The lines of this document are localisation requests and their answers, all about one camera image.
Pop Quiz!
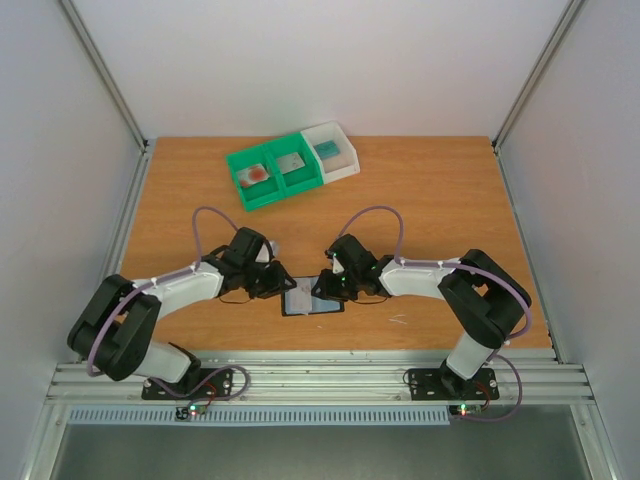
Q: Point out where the cherry blossom card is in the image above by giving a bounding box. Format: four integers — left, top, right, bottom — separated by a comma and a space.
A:
285, 278, 313, 315
276, 152, 305, 175

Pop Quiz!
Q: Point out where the black leather card holder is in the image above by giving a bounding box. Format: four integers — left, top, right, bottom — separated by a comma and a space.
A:
281, 277, 345, 317

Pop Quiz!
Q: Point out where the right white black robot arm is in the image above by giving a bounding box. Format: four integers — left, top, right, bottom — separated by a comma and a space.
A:
311, 234, 532, 399

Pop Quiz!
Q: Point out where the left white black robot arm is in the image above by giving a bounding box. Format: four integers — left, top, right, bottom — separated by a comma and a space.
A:
67, 227, 296, 398

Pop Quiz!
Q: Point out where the teal card in bin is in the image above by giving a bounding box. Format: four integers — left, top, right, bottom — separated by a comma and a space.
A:
313, 140, 341, 161

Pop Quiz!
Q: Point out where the green bin left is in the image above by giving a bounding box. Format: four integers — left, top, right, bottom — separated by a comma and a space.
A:
226, 145, 284, 212

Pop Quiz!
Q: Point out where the green bin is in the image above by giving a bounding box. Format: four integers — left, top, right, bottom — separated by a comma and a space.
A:
262, 132, 323, 198
226, 145, 284, 212

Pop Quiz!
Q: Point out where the green bin middle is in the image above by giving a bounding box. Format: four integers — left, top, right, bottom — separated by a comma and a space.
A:
262, 132, 323, 198

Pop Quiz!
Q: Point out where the white bin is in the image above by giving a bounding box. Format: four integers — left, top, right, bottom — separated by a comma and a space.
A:
301, 121, 360, 184

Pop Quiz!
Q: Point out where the left small circuit board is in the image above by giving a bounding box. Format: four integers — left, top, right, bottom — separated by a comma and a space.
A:
174, 404, 209, 422

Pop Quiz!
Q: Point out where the small circuit board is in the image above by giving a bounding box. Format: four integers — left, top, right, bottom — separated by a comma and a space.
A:
174, 404, 209, 422
449, 403, 488, 418

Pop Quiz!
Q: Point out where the right small circuit board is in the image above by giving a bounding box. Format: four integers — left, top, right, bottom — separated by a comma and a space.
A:
449, 403, 488, 418

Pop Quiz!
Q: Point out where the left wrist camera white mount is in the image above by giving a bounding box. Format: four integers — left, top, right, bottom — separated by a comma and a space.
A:
249, 240, 279, 264

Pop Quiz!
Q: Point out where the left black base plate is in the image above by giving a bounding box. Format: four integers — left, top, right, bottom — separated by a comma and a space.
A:
141, 368, 234, 401

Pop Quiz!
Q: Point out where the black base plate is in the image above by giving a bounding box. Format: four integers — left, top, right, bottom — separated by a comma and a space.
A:
402, 368, 500, 401
141, 368, 234, 401

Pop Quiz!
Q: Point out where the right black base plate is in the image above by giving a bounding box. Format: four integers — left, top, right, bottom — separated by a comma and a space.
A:
402, 368, 500, 401

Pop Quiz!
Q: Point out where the aluminium frame rail front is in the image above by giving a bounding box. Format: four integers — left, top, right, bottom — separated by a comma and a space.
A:
45, 349, 595, 405

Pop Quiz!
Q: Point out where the grey slotted cable duct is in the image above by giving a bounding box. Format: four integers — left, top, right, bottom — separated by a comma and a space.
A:
67, 405, 450, 427

